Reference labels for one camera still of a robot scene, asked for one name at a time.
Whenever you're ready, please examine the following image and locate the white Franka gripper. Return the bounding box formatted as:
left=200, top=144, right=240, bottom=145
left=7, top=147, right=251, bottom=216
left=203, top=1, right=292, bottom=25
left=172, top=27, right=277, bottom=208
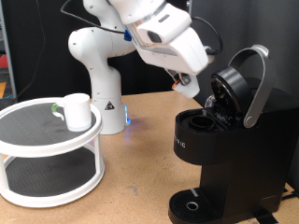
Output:
left=136, top=27, right=209, bottom=87

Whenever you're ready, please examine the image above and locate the orange rimmed coffee pod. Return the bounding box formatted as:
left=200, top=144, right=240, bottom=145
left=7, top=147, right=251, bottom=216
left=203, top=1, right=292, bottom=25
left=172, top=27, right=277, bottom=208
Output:
left=172, top=75, right=201, bottom=100

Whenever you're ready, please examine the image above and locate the black Keurig coffee machine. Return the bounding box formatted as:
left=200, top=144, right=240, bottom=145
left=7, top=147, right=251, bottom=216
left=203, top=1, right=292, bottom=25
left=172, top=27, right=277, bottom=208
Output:
left=167, top=44, right=299, bottom=224

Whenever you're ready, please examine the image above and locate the clear plastic water container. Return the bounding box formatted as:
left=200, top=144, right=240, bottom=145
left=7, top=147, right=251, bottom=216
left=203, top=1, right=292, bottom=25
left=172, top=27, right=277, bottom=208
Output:
left=204, top=94, right=218, bottom=108

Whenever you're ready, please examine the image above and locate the black backdrop curtain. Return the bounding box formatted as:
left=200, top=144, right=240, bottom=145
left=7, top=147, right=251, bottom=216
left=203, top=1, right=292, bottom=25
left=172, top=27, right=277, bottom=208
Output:
left=0, top=0, right=188, bottom=104

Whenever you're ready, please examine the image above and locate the white two tier turntable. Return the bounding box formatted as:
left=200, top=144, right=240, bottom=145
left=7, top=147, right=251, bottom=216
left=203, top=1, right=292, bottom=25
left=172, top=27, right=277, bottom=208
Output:
left=0, top=97, right=106, bottom=209

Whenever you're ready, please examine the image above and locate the small grey wrist camera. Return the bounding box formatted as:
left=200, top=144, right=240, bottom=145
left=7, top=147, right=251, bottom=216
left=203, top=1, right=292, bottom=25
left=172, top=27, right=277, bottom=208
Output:
left=203, top=44, right=219, bottom=58

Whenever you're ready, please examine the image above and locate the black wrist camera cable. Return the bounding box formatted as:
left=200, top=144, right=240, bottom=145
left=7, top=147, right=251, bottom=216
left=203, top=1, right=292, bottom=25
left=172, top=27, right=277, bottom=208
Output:
left=60, top=0, right=224, bottom=57

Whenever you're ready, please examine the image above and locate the white mug with green handle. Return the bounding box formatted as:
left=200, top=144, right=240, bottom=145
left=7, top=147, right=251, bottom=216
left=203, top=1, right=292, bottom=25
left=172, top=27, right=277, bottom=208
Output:
left=50, top=92, right=93, bottom=133

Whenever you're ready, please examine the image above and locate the thin black hanging cable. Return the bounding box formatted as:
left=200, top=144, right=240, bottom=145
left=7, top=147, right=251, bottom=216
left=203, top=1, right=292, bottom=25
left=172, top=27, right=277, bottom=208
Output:
left=13, top=0, right=47, bottom=99

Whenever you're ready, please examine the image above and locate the black power cable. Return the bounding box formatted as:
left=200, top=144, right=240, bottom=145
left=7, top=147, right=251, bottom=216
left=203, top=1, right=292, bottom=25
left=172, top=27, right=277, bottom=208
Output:
left=279, top=186, right=299, bottom=201

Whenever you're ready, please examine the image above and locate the black strap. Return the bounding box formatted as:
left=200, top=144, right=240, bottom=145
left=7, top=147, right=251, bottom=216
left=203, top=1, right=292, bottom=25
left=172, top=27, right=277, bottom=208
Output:
left=250, top=208, right=279, bottom=224

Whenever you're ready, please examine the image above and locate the grey metal post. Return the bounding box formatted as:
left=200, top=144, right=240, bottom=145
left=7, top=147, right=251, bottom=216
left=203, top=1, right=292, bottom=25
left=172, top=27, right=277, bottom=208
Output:
left=0, top=0, right=17, bottom=98

